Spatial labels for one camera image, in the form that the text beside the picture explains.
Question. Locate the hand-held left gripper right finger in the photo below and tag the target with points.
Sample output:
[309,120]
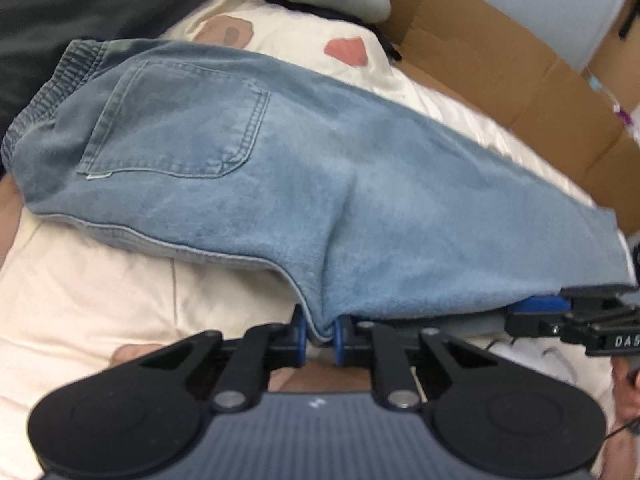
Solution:
[339,340]

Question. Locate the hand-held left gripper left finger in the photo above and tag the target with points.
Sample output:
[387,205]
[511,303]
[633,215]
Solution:
[300,337]

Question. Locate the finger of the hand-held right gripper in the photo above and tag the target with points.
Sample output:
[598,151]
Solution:
[537,310]
[600,292]

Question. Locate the light blue jeans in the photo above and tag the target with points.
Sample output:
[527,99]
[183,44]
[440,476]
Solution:
[300,185]

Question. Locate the person's right hand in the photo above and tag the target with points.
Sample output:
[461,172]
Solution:
[627,395]

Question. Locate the small bottles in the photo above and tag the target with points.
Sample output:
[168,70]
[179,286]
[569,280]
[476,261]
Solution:
[617,110]

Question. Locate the printed cream blanket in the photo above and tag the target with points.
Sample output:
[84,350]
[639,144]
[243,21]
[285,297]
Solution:
[100,300]

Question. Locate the flattened cardboard box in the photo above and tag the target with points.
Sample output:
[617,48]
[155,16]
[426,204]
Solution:
[500,75]

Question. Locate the pale grey refrigerator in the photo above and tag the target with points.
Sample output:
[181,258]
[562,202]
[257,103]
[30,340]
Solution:
[525,5]

